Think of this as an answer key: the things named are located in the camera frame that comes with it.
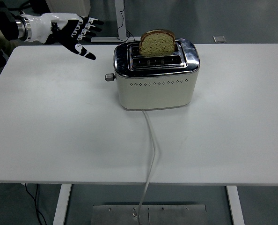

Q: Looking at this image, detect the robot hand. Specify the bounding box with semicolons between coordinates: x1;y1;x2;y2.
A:
28;13;104;61

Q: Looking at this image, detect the cream and chrome toaster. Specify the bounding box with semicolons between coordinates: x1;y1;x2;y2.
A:
113;38;201;111

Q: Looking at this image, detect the black box on floor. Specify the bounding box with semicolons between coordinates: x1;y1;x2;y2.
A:
28;0;47;15

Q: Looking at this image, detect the white appliance on box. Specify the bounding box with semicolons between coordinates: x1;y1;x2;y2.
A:
45;0;91;15

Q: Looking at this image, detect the white desk stand foot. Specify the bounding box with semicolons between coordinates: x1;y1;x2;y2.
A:
91;0;141;44

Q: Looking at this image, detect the brown bread slice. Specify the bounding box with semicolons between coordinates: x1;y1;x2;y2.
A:
139;29;176;58

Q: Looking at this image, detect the white table leg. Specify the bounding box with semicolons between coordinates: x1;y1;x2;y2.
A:
226;185;245;225
52;184;72;225

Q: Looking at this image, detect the black cable on stand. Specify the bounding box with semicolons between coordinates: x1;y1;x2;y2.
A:
117;0;136;40

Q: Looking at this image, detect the white power cord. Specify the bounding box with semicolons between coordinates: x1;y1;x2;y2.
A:
135;110;162;223

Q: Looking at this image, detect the black floor cable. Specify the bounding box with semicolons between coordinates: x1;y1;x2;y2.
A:
24;183;47;225
35;183;40;215

